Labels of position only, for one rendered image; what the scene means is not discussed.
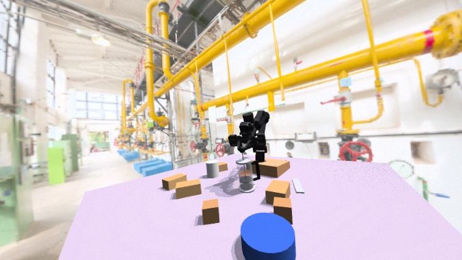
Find white flat bar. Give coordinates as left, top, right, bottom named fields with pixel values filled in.
left=293, top=178, right=304, bottom=193

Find glass coffee press with black knob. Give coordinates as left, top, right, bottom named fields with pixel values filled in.
left=235, top=146, right=261, bottom=193

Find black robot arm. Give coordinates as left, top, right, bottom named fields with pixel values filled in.
left=239, top=110, right=270, bottom=163

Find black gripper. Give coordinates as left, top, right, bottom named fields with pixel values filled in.
left=228, top=130, right=266, bottom=150

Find blue cylinder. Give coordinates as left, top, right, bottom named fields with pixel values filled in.
left=240, top=212, right=296, bottom=260

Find grey cylinder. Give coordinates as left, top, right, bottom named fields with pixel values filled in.
left=206, top=160, right=219, bottom=178

